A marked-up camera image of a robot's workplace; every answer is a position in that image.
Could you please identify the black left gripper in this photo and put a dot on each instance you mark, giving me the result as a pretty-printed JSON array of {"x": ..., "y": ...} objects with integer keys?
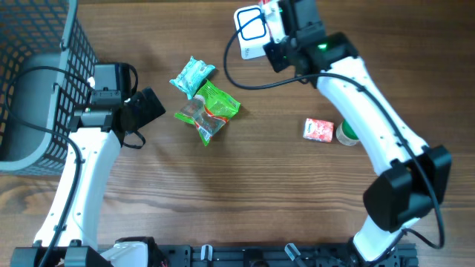
[{"x": 148, "y": 114}]

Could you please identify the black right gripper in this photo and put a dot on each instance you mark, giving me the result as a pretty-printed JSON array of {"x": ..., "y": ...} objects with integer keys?
[{"x": 272, "y": 54}]

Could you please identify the clear plastic snack wrapper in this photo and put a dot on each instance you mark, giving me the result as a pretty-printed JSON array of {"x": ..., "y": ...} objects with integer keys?
[{"x": 196, "y": 113}]

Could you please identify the teal white wipes packet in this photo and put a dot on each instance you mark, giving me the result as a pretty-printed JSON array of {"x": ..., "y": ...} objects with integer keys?
[{"x": 192, "y": 76}]

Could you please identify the green snack packet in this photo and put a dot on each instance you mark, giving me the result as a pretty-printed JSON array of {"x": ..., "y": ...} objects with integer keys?
[{"x": 218, "y": 102}]

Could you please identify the red snack pack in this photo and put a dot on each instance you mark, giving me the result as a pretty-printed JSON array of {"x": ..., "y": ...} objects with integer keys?
[{"x": 318, "y": 130}]

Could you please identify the green lid plastic jar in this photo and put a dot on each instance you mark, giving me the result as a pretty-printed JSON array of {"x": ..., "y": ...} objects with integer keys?
[{"x": 346, "y": 135}]

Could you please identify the red stick snack packet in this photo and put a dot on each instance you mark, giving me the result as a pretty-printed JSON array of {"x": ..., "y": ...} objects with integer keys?
[{"x": 272, "y": 14}]

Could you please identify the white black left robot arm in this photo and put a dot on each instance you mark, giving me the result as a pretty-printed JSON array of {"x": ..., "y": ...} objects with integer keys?
[{"x": 69, "y": 233}]

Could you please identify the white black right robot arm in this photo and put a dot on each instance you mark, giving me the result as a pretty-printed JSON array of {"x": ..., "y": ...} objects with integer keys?
[{"x": 411, "y": 176}]

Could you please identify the white blue barcode scanner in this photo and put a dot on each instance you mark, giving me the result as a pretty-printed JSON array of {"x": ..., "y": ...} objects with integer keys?
[{"x": 254, "y": 36}]

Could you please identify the dark grey plastic basket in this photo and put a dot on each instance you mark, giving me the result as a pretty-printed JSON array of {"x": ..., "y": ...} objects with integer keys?
[{"x": 43, "y": 50}]

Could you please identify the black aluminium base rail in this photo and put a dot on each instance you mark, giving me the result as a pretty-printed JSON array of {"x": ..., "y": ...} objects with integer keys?
[{"x": 320, "y": 255}]

